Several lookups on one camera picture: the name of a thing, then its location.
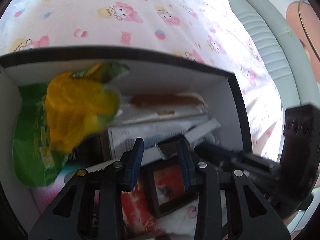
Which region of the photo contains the green yellow corn snack bag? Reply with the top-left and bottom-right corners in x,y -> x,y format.
12,62 -> 130,187

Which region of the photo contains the black square frame case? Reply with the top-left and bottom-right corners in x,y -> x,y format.
140,161 -> 199,218

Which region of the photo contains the pink cartoon print blanket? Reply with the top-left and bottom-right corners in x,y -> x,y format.
1,0 -> 283,160

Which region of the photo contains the red portrait card packet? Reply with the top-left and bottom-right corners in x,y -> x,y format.
121,164 -> 187,239

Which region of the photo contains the grey padded headboard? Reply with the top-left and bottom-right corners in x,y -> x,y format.
229,0 -> 319,109

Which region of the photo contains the black cardboard storage box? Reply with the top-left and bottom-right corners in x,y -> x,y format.
1,46 -> 252,239

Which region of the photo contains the white fluffy plush toy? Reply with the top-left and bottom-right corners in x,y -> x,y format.
156,199 -> 199,239

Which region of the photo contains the round pink wall decoration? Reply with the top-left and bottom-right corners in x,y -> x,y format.
285,0 -> 319,85

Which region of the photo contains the white smart watch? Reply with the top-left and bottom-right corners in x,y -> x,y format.
86,115 -> 221,172

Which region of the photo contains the phone case in packaging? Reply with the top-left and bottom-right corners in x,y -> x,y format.
107,115 -> 221,159

